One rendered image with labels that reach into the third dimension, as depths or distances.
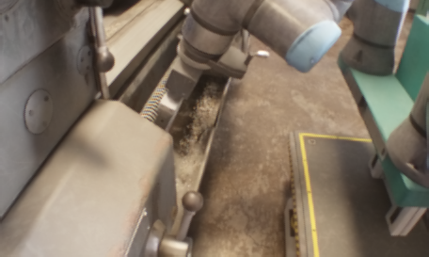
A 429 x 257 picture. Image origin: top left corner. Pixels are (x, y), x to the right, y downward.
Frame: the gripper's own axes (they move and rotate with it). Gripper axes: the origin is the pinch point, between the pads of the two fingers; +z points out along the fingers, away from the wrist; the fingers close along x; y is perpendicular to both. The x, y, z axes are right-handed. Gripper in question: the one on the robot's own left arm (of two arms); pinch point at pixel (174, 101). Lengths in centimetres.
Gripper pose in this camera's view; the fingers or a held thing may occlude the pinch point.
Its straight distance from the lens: 66.1
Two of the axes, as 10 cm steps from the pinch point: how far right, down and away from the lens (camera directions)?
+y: -8.8, -4.7, -1.0
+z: -3.9, 5.8, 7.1
